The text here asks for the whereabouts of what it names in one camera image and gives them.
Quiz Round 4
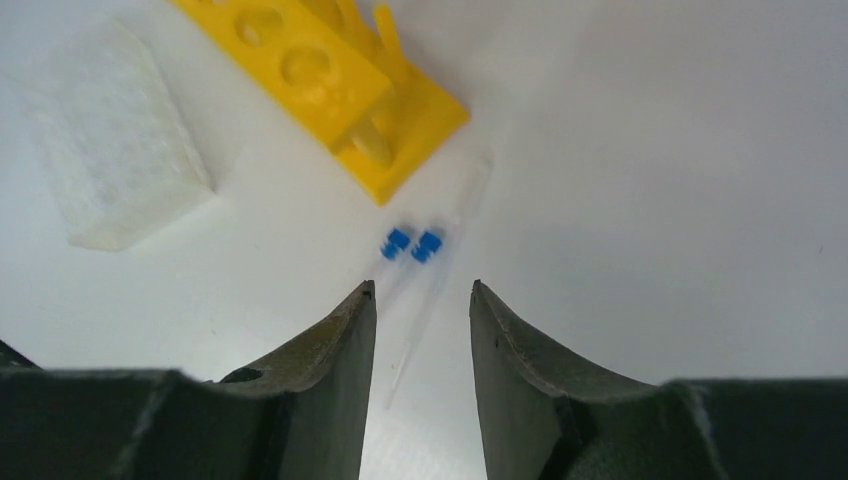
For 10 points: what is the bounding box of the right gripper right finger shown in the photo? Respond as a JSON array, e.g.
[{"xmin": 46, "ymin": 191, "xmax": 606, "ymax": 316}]
[{"xmin": 469, "ymin": 281, "xmax": 847, "ymax": 479}]

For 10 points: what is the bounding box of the clear well plate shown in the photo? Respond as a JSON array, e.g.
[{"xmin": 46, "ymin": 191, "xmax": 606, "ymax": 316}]
[{"xmin": 25, "ymin": 22, "xmax": 213, "ymax": 252}]

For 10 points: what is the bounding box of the blue capped tube left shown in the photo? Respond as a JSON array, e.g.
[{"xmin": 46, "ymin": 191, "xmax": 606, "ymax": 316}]
[{"xmin": 369, "ymin": 225, "xmax": 414, "ymax": 291}]

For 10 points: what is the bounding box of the yellow test tube rack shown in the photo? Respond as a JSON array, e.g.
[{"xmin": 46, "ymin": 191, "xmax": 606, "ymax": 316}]
[{"xmin": 174, "ymin": 1, "xmax": 471, "ymax": 205}]

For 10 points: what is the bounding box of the blue capped tube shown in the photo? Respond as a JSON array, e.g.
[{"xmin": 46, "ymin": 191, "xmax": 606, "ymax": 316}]
[
  {"xmin": 394, "ymin": 229, "xmax": 445, "ymax": 299},
  {"xmin": 369, "ymin": 225, "xmax": 414, "ymax": 291}
]

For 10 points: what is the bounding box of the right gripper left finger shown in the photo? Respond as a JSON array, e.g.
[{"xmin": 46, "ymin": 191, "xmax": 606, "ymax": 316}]
[{"xmin": 1, "ymin": 281, "xmax": 377, "ymax": 479}]

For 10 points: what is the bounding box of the blue capped tube right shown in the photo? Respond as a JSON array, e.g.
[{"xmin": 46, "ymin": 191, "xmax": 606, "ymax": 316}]
[{"xmin": 394, "ymin": 229, "xmax": 445, "ymax": 299}]

